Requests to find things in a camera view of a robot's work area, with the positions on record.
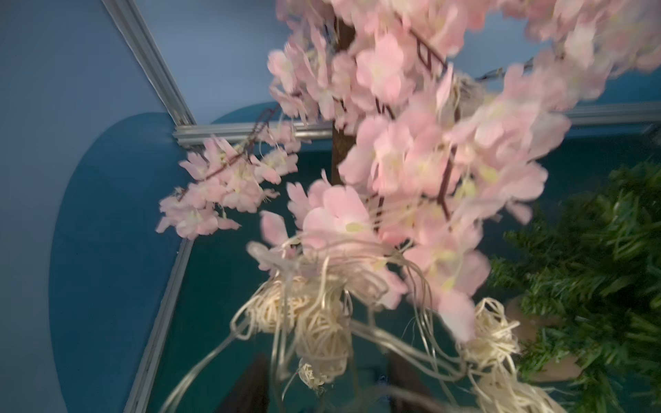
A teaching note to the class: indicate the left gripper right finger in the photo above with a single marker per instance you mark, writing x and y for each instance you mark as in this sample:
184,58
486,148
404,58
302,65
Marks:
405,377

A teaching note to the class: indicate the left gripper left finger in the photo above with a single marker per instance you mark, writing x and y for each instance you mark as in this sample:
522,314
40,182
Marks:
250,394

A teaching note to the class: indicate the small green christmas tree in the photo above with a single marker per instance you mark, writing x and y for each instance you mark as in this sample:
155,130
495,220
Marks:
591,279

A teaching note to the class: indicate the pink cherry blossom tree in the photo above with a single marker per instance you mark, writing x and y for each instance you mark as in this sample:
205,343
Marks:
451,104

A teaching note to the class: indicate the left aluminium side rail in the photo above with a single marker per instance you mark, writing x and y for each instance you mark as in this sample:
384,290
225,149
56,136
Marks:
140,393

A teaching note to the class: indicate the aluminium back rail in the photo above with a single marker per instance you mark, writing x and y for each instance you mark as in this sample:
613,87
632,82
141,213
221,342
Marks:
583,116

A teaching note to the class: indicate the left aluminium post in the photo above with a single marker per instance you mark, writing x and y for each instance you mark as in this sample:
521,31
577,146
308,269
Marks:
133,28

